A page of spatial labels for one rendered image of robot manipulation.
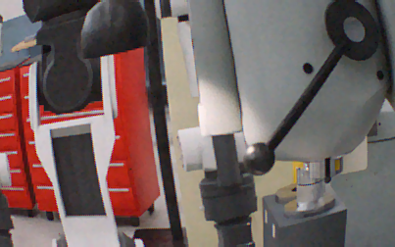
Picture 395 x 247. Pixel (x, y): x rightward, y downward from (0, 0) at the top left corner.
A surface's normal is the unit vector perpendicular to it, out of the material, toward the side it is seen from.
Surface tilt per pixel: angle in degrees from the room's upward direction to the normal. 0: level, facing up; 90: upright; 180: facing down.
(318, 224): 90
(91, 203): 80
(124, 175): 90
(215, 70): 90
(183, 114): 90
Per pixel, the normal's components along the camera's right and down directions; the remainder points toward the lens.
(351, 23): -0.06, 0.18
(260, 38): -0.51, 0.22
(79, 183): 0.07, 0.00
